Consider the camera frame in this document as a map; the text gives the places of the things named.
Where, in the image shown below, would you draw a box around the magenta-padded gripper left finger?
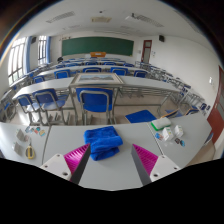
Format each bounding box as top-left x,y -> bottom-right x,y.
39,142 -> 92,185

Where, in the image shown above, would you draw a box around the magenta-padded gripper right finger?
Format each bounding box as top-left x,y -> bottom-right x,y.
130,143 -> 182,187

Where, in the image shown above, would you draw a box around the blue towel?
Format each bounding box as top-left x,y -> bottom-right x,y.
83,125 -> 124,162

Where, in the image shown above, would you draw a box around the small white carton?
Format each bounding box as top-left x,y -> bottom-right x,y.
173,125 -> 185,139
161,126 -> 174,142

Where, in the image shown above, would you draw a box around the green and white box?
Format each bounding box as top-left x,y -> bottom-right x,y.
150,116 -> 173,131

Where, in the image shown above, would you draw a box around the blue chair seat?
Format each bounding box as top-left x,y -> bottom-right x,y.
124,109 -> 158,124

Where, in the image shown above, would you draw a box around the long grey desk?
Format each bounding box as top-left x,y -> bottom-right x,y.
68,74 -> 183,126
11,77 -> 76,126

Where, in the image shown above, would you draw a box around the framed picture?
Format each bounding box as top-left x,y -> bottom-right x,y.
70,72 -> 125,85

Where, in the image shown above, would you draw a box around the red-brown door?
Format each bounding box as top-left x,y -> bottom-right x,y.
206,65 -> 224,144

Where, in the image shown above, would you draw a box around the group of blue chairs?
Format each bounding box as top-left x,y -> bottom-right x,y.
0,57 -> 211,121

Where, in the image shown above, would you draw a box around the orange lectern box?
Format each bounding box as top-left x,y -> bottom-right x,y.
89,51 -> 108,58

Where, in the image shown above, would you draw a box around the brown door with window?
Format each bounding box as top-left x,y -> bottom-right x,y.
140,39 -> 153,64

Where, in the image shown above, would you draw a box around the blue curtain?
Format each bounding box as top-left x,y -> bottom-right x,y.
46,35 -> 52,64
25,35 -> 34,74

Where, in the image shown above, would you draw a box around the green chalkboard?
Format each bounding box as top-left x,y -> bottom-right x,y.
61,36 -> 135,57

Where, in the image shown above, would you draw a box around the narrow bright window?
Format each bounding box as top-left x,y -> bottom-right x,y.
37,35 -> 48,66

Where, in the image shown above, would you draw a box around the large bright window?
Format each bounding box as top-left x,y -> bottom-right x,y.
7,37 -> 28,86

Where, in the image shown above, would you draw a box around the ceiling air conditioner vent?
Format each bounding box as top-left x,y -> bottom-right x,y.
90,16 -> 113,24

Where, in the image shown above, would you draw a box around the group of ceiling lights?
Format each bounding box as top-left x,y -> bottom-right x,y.
45,10 -> 164,34

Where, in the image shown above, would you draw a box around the yellow-handled scissors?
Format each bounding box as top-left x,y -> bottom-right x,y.
25,141 -> 36,160

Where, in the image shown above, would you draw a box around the blue chair with grey frame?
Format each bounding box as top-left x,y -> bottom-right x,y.
32,88 -> 69,126
75,87 -> 115,126
16,94 -> 41,126

